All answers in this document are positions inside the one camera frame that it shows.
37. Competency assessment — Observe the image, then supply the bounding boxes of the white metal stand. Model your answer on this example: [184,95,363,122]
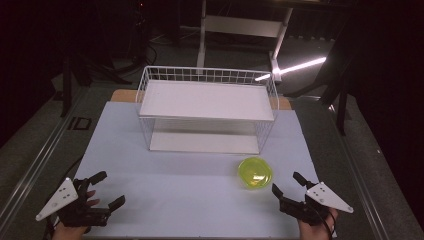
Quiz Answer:
[195,0,295,83]

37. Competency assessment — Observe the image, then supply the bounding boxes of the white wire shelf rack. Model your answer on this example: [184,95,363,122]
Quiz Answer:
[134,65,280,156]

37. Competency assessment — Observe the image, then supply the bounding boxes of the black rectangular floor frame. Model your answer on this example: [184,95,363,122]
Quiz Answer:
[67,116,93,131]

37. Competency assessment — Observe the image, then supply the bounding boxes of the translucent yellow-green bowl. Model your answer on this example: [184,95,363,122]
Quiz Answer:
[236,156,275,191]

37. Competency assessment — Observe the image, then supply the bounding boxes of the person's left hand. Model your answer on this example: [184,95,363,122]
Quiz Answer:
[51,189,101,240]

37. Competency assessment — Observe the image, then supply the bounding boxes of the person's right hand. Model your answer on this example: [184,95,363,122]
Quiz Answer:
[297,207,340,240]

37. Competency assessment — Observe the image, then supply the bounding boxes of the white table mat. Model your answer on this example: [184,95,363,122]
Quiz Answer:
[73,101,338,240]

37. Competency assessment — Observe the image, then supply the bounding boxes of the metal floor rail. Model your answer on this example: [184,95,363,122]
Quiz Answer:
[0,85,88,228]
[327,105,392,240]

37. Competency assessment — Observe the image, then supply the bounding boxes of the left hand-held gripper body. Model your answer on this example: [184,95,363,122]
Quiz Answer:
[35,177,111,228]

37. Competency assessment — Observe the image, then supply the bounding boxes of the black metal stand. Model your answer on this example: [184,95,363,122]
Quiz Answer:
[285,0,356,136]

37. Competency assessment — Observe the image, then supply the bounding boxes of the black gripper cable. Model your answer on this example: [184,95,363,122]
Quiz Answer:
[311,199,336,240]

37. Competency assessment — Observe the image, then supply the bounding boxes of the black floor cables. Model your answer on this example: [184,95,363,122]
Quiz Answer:
[83,39,159,84]

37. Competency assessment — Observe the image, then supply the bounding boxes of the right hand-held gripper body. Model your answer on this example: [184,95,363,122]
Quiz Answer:
[278,181,355,226]

